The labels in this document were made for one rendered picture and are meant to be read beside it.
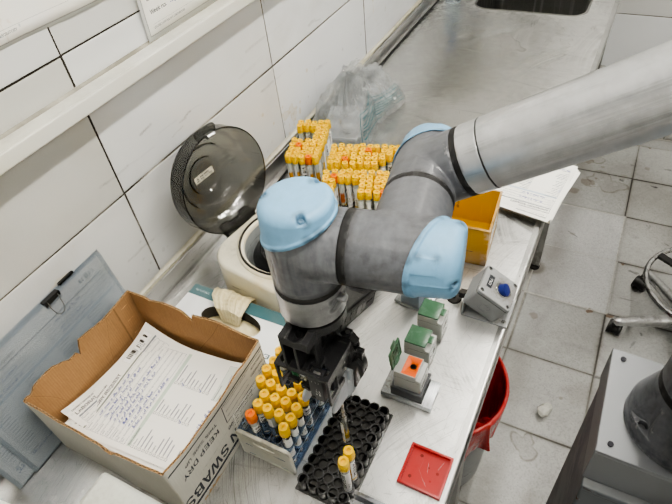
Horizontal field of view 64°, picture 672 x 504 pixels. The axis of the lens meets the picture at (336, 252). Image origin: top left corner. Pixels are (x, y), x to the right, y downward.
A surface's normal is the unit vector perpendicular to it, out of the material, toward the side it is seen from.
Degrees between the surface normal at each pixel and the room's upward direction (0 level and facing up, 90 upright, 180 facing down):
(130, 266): 90
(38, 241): 90
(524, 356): 0
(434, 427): 0
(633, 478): 90
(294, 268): 90
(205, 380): 1
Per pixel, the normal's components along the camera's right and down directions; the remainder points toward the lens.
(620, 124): -0.33, 0.62
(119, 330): 0.88, 0.24
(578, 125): -0.48, 0.32
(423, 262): -0.24, 0.14
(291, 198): -0.10, -0.71
